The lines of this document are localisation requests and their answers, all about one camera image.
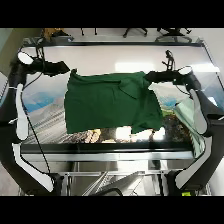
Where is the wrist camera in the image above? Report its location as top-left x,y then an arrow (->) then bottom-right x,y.
161,49 -> 176,72
35,45 -> 46,62

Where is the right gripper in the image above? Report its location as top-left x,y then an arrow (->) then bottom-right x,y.
143,70 -> 177,85

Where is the dark green T-shirt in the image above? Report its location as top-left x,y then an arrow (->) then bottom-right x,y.
63,68 -> 165,135

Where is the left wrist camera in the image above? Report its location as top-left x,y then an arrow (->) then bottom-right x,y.
35,45 -> 46,62

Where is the black cable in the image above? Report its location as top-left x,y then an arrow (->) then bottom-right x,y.
20,71 -> 52,175

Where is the silver frame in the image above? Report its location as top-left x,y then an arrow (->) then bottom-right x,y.
16,35 -> 216,197

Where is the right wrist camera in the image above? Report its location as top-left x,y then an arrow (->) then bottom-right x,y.
161,49 -> 176,72

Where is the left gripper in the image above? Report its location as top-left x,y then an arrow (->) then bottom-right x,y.
41,60 -> 72,78

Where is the pale green garment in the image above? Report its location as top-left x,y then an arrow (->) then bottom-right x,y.
172,97 -> 207,158

